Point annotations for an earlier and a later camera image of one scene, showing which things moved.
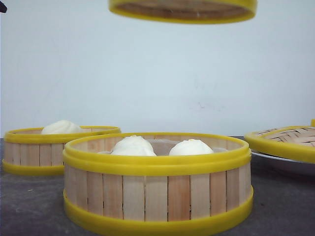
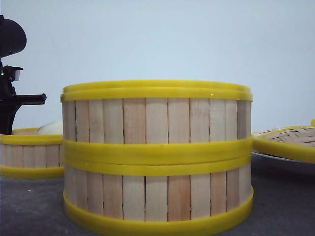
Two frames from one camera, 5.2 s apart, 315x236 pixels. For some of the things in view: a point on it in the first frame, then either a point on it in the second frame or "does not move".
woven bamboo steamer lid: x=296 y=143 does not move
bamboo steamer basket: x=157 y=192 does not move
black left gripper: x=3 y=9 -> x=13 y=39
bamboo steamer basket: x=184 y=12 -> x=157 y=118
